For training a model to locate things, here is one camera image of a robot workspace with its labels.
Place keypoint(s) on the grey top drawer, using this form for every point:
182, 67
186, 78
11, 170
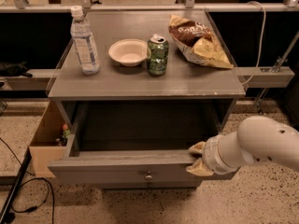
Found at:
133, 142

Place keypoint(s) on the grey drawer cabinet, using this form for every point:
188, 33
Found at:
182, 81

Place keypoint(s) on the grey bottom drawer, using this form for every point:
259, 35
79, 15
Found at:
153, 185

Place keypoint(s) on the clear plastic water bottle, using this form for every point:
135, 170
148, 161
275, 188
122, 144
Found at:
84, 43

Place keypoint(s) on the black object on ledge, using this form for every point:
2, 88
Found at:
14, 70

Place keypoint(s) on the metal railing frame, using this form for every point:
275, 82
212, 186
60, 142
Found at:
42, 6

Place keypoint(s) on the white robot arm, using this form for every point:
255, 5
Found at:
257, 140

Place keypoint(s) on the cardboard box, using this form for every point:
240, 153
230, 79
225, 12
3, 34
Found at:
43, 148

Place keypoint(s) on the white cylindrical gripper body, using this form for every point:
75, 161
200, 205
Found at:
210, 157

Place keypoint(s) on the brown yellow chip bag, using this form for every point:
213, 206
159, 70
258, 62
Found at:
198, 43

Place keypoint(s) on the green soda can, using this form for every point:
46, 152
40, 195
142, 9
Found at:
157, 55

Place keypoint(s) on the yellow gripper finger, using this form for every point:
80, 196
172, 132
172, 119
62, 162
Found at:
198, 168
197, 149

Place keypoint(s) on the grey drawer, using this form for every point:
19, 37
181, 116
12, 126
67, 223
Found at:
133, 142
153, 185

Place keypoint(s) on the white paper bowl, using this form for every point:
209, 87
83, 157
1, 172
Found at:
129, 52

